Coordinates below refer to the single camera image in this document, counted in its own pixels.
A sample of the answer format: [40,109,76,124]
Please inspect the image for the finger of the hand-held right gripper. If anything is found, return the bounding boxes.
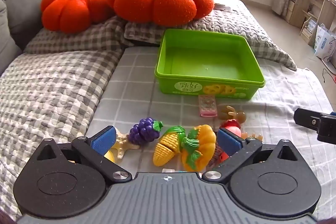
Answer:
[293,108,323,133]
[317,112,336,145]

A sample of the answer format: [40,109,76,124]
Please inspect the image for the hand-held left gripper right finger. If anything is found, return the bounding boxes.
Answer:
[201,127,302,185]

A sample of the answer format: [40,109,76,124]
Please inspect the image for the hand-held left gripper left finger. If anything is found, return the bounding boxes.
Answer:
[34,126,133,185]

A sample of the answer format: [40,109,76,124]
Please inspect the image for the pink pig toy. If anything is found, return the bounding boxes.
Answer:
[218,120,243,162]

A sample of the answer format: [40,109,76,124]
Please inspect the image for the yellow toy lemon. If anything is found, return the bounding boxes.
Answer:
[104,149,116,164]

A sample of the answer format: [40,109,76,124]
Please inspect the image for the beige starfish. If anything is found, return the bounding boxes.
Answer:
[110,130,141,159]

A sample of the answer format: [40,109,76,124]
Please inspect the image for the yellow toy pumpkin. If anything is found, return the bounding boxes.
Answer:
[181,125,217,172]

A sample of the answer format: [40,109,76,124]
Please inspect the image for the amber antler toy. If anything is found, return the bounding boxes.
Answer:
[242,132,264,141]

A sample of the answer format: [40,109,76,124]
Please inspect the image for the brown antler toy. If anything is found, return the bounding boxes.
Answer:
[217,105,247,123]

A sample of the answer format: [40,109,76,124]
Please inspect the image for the purple toy grapes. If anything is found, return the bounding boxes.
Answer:
[128,117,164,146]

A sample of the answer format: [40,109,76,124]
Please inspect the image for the pink card box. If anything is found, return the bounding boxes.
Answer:
[198,95,218,117]

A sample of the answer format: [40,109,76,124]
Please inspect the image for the yellow toy corn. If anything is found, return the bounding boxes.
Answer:
[153,126,186,167]

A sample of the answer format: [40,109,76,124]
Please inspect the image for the green plastic box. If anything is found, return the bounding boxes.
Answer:
[154,28,265,101]

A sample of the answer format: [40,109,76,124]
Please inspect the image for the grey grid sheet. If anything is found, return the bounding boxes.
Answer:
[85,46,336,214]

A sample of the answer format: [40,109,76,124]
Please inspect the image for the grey checkered quilt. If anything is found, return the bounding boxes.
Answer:
[0,0,297,219]

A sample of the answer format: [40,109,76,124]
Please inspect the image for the white paper bag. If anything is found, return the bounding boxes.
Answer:
[314,24,336,59]

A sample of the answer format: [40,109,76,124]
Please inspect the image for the wooden desk shelf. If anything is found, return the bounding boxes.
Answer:
[285,0,336,46]

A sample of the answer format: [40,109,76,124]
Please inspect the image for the small orange pumpkin cushion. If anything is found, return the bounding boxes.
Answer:
[41,0,120,31]

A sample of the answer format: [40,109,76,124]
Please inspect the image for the thin floor cable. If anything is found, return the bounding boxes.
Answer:
[322,38,336,83]

